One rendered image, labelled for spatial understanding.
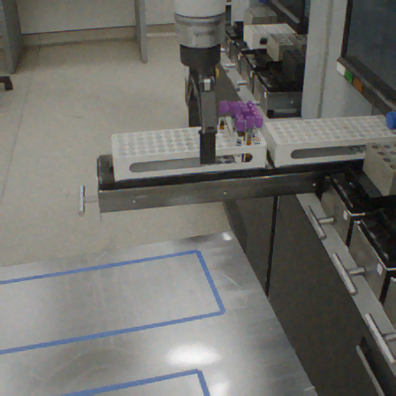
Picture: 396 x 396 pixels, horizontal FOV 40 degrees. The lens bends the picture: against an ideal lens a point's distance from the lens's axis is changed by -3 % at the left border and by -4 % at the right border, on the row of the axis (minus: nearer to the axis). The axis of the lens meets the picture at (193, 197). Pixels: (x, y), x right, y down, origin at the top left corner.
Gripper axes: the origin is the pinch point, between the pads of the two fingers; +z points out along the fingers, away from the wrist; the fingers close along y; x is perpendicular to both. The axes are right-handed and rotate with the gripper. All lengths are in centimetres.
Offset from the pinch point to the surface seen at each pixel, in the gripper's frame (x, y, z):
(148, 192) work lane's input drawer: -11.5, 6.8, 6.2
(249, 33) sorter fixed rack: 27, -68, 0
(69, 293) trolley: -25.6, 35.5, 3.7
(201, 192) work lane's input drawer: -1.2, 6.8, 7.5
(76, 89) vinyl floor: -40, -245, 85
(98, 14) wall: -23, -350, 64
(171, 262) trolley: -10.1, 30.8, 3.8
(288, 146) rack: 16.3, 5.1, 0.0
